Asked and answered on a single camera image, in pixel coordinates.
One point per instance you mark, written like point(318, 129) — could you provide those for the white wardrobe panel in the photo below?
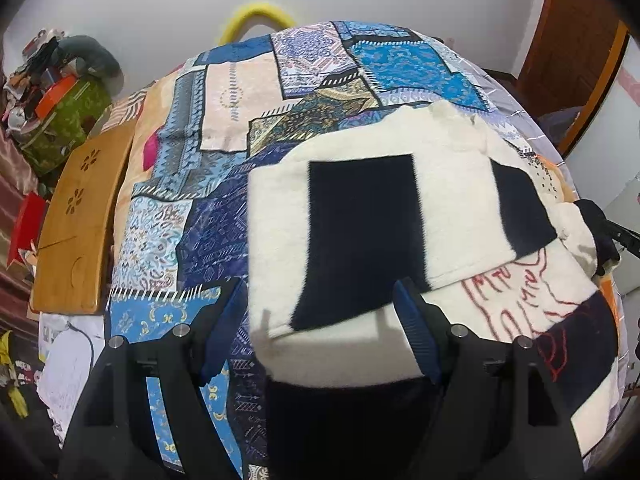
point(610, 125)

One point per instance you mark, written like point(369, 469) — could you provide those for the green patterned bag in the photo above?
point(65, 120)

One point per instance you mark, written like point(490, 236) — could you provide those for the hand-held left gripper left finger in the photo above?
point(229, 311)

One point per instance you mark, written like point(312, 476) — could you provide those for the brown wooden door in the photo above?
point(565, 35)

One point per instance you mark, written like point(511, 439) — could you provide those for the striped reddish curtain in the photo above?
point(10, 185)

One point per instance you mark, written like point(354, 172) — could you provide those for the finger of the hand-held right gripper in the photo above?
point(622, 235)

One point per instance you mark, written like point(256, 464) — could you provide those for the white paper pile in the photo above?
point(65, 390)

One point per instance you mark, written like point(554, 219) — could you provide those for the patchwork printed blanket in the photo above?
point(220, 110)

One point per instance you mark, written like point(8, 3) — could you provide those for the grey checked bedsheet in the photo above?
point(500, 90)

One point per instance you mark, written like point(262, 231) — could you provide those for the wooden lap desk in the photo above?
point(75, 220)

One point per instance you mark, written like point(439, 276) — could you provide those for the white and navy sweater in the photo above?
point(350, 210)

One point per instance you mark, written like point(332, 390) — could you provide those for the pile of assorted clutter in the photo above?
point(30, 70)

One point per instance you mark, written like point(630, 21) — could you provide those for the yellow cloth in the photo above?
point(12, 375)

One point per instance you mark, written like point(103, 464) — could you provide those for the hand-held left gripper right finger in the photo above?
point(415, 325)

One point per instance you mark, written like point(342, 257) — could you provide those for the orange box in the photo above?
point(55, 95)

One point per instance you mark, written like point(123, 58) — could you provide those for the yellow foam hoop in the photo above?
point(250, 10)

